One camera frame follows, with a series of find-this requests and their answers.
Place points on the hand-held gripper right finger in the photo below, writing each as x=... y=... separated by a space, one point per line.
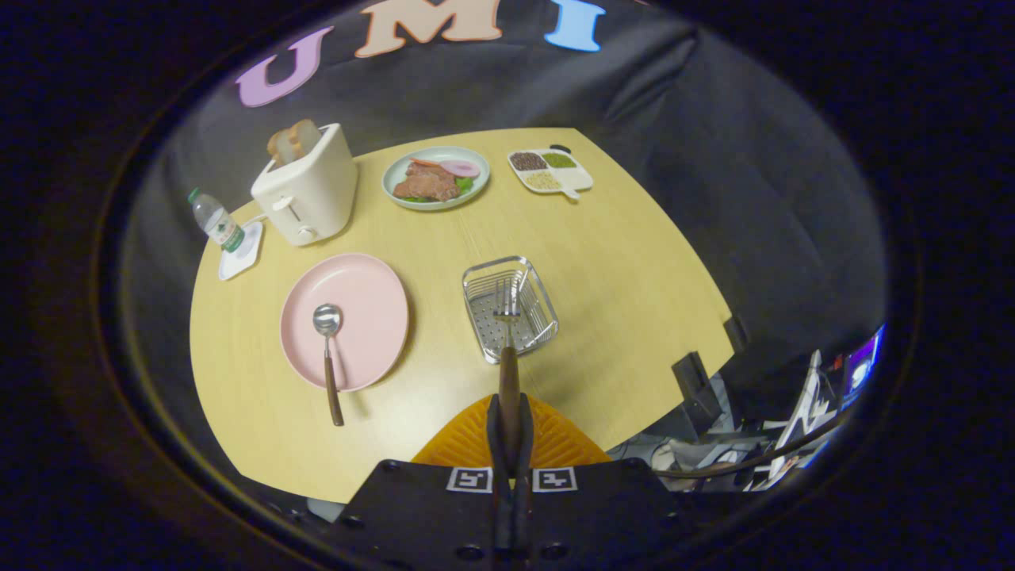
x=526 y=432

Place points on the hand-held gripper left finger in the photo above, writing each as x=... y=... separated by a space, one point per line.
x=495 y=432

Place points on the pink plate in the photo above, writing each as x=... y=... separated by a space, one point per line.
x=369 y=317

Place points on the black table clamp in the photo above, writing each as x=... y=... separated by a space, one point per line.
x=735 y=333
x=691 y=377

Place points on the brown meat slices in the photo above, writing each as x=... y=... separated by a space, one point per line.
x=428 y=187

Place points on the white divided condiment dish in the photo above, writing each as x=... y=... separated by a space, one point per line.
x=578 y=179

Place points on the pink ham slice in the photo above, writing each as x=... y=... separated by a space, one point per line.
x=461 y=168

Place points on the pale green plate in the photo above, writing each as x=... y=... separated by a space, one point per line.
x=394 y=179

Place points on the white monitor stand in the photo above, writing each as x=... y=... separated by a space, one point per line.
x=802 y=404

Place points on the orange carrot piece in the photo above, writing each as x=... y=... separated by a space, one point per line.
x=423 y=162

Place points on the white toaster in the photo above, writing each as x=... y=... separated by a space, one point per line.
x=317 y=190

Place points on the white square coaster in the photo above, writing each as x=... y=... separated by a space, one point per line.
x=238 y=266

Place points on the black backdrop cloth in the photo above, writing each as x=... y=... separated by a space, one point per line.
x=714 y=159

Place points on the computer monitor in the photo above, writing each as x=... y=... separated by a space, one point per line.
x=864 y=366

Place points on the clear plastic water bottle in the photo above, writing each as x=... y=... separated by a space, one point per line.
x=218 y=224

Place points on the toast slice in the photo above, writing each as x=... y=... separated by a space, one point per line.
x=277 y=147
x=305 y=136

